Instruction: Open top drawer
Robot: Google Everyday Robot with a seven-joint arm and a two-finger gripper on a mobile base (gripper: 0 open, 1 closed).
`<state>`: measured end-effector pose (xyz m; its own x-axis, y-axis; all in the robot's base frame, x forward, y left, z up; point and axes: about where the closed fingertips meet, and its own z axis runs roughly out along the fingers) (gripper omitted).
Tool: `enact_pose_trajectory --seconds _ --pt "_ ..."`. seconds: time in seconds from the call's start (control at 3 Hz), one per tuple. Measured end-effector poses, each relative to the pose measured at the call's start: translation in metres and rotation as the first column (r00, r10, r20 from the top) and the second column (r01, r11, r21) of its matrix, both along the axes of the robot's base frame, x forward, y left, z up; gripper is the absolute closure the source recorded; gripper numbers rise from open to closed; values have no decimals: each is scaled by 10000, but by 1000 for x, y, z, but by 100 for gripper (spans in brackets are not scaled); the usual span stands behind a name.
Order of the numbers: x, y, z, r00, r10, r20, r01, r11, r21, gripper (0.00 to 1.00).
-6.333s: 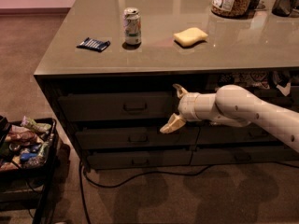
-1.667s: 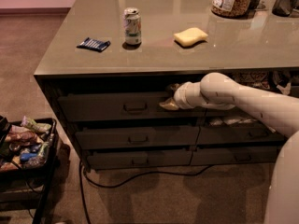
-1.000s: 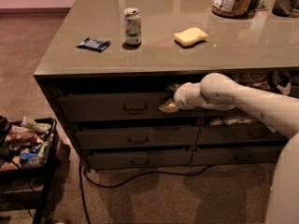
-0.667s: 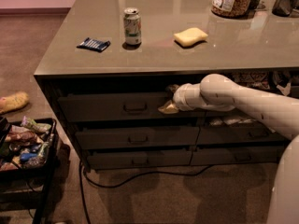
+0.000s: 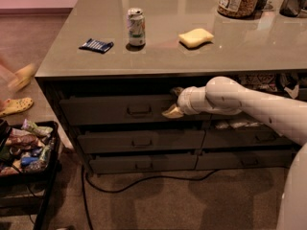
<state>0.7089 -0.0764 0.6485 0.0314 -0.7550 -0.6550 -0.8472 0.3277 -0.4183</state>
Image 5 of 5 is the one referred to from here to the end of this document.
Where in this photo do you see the dark metal kettle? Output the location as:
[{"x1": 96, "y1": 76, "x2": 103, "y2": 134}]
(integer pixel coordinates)
[{"x1": 279, "y1": 0, "x2": 307, "y2": 17}]

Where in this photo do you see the black snack cart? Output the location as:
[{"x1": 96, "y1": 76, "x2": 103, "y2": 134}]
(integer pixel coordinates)
[{"x1": 0, "y1": 120, "x2": 60, "y2": 230}]

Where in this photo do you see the green white soda can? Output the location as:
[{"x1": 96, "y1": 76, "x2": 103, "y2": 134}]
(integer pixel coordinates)
[{"x1": 127, "y1": 8, "x2": 146, "y2": 47}]

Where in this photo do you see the black floor cable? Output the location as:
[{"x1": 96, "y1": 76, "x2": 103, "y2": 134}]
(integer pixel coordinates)
[{"x1": 80, "y1": 164, "x2": 222, "y2": 230}]

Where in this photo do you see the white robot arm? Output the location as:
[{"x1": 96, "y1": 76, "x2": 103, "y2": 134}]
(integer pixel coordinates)
[{"x1": 162, "y1": 77, "x2": 307, "y2": 146}]

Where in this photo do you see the green snack bag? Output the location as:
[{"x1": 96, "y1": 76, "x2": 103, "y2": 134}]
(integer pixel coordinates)
[{"x1": 21, "y1": 119, "x2": 53, "y2": 137}]

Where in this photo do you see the brown snack bag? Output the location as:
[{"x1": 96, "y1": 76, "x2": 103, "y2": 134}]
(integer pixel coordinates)
[{"x1": 6, "y1": 134, "x2": 44, "y2": 148}]

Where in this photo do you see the blue striped snack packet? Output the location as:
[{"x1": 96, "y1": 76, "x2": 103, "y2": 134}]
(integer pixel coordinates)
[{"x1": 79, "y1": 38, "x2": 114, "y2": 54}]

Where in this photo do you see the yellow sponge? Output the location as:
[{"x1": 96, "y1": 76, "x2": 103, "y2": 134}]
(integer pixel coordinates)
[{"x1": 178, "y1": 28, "x2": 214, "y2": 48}]

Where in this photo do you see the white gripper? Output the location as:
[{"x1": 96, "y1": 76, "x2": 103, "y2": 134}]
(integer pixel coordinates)
[{"x1": 162, "y1": 86, "x2": 206, "y2": 119}]

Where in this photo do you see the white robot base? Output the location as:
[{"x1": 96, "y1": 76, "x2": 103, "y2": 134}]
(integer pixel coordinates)
[{"x1": 276, "y1": 144, "x2": 307, "y2": 230}]

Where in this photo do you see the grey drawer cabinet counter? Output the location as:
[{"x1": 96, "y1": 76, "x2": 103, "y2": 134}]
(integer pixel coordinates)
[{"x1": 36, "y1": 0, "x2": 307, "y2": 173}]

